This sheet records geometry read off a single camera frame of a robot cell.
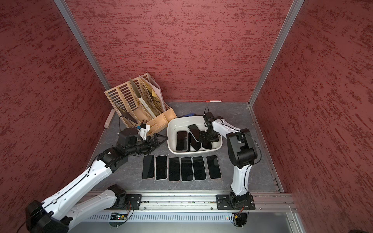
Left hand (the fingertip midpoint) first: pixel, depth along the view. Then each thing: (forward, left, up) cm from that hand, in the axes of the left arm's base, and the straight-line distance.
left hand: (163, 144), depth 73 cm
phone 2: (-6, -12, -21) cm, 25 cm away
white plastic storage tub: (+27, -7, -19) cm, 33 cm away
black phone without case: (+10, -18, -20) cm, 29 cm away
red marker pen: (+54, -34, -21) cm, 67 cm away
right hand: (+12, -25, -19) cm, 34 cm away
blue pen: (+36, -13, -19) cm, 43 cm away
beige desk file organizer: (+26, +16, +6) cm, 31 cm away
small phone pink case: (-4, -28, -21) cm, 35 cm away
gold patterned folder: (+33, +10, +2) cm, 34 cm away
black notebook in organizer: (+35, +36, -19) cm, 54 cm away
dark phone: (+12, -8, -17) cm, 23 cm away
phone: (-6, -4, -21) cm, 22 cm away
